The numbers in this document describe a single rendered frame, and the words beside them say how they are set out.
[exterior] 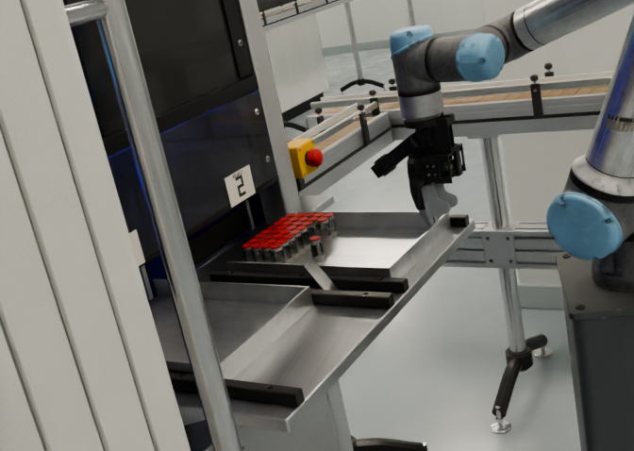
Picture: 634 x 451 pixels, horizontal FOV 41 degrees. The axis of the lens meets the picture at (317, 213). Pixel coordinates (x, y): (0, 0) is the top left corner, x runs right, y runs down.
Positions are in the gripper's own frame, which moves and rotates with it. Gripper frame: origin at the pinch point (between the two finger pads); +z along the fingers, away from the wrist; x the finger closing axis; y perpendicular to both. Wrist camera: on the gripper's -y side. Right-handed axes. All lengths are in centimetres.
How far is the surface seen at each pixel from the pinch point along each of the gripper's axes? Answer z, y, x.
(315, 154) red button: -8.9, -32.3, 16.9
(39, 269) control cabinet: -36, 19, -99
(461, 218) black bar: 1.8, 3.7, 6.3
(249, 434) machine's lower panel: 37, -36, -22
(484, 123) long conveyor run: 4, -19, 82
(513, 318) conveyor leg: 66, -19, 86
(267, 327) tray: 0.9, -9.7, -41.1
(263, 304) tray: 3.5, -19.0, -29.0
